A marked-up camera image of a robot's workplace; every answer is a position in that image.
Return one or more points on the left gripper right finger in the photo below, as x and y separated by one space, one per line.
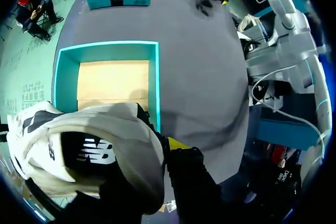
191 176

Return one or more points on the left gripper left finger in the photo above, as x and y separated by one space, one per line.
118 203

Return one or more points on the white and black shoe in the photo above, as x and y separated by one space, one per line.
126 132

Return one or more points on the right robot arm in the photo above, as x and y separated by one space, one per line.
291 40

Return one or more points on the blue and black insole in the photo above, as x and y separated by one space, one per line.
90 159

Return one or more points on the person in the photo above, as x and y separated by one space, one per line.
35 14

